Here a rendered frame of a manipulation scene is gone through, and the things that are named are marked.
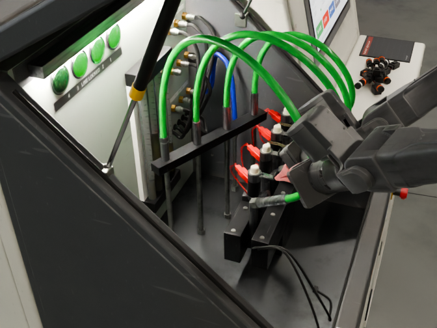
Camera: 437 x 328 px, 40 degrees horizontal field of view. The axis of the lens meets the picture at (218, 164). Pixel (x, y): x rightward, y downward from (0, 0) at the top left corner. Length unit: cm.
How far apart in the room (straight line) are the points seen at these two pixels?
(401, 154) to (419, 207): 225
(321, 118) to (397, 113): 25
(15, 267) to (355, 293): 64
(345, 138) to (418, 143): 13
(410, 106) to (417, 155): 33
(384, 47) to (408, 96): 105
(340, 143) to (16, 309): 74
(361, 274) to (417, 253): 149
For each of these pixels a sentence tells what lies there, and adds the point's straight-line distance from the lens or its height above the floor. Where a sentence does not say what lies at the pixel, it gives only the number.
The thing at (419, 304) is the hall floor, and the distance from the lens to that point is 254.
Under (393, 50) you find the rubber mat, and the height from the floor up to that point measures 98.
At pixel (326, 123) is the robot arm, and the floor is 142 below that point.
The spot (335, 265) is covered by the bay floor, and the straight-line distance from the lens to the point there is 143.
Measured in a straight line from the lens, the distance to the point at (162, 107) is 120.
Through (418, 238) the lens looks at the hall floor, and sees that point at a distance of 281.
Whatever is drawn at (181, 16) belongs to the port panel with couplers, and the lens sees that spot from 144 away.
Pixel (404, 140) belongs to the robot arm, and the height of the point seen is 145.
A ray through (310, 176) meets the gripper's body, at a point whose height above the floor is 129.
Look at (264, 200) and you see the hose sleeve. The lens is 109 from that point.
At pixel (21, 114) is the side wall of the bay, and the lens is 90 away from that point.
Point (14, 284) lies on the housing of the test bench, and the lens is 120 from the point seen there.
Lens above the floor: 185
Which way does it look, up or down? 36 degrees down
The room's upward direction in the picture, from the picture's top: 1 degrees counter-clockwise
